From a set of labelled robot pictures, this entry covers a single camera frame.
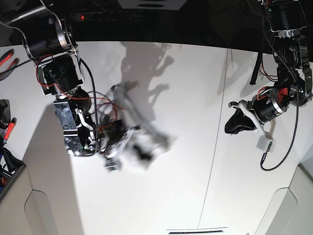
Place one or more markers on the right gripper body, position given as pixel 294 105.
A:
pixel 122 153

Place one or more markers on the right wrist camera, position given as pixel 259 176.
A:
pixel 113 164

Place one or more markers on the black power strip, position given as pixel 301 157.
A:
pixel 106 17

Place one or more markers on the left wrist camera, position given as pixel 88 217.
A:
pixel 266 144

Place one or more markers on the orange grey pliers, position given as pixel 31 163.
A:
pixel 5 62

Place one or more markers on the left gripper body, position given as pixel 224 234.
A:
pixel 262 112

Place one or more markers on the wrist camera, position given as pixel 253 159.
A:
pixel 266 144
pixel 113 164

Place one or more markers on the black clamp at left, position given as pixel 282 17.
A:
pixel 5 116

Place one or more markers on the white box at top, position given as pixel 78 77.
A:
pixel 152 4

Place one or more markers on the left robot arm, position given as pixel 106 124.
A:
pixel 283 23

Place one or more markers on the white printed t-shirt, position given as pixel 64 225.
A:
pixel 149 142

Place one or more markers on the orange handled tool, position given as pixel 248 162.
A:
pixel 9 129

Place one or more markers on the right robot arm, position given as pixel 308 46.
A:
pixel 91 124

